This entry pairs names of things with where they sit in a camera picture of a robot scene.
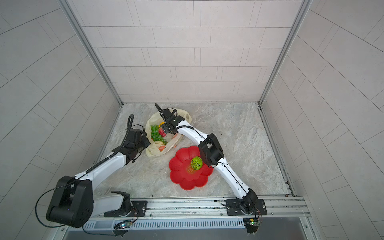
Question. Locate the right green circuit board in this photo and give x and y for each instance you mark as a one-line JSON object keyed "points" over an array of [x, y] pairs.
{"points": [[251, 223]]}

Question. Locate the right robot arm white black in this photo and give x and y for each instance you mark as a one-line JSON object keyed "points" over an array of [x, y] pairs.
{"points": [[213, 156]]}

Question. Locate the left green circuit board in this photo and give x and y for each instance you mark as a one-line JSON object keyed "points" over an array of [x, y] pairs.
{"points": [[124, 225]]}

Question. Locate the red flower-shaped plate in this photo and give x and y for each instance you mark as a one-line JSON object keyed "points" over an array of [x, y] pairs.
{"points": [[182, 173]]}

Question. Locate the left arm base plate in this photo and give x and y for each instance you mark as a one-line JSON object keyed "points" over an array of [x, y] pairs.
{"points": [[134, 209]]}

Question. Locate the fake red strawberry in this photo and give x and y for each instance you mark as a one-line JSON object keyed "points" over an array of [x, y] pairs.
{"points": [[162, 132]]}

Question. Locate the fake green apple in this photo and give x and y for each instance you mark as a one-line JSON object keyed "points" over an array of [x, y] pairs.
{"points": [[196, 163]]}

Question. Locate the cream plastic shopping bag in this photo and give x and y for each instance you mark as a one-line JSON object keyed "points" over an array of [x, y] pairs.
{"points": [[157, 149]]}

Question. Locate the aluminium mounting rail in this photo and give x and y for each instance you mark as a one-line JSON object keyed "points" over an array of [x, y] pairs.
{"points": [[211, 207]]}

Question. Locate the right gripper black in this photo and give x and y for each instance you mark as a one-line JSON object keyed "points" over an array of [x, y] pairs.
{"points": [[165, 127]]}

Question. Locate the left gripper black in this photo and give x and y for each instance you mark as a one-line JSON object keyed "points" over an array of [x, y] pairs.
{"points": [[145, 140]]}

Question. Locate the fake green grapes bunch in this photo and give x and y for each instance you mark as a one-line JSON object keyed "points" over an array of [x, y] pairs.
{"points": [[155, 136]]}

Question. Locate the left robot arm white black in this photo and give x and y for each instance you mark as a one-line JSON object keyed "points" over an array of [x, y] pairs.
{"points": [[73, 202]]}

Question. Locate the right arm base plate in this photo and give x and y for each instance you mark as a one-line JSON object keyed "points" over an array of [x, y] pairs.
{"points": [[237, 207]]}

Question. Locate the green circuit board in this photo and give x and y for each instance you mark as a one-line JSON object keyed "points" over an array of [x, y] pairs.
{"points": [[124, 225], [251, 223]]}

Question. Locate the perforated metal vent strip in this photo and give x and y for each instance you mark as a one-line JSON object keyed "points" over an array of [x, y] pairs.
{"points": [[168, 224]]}

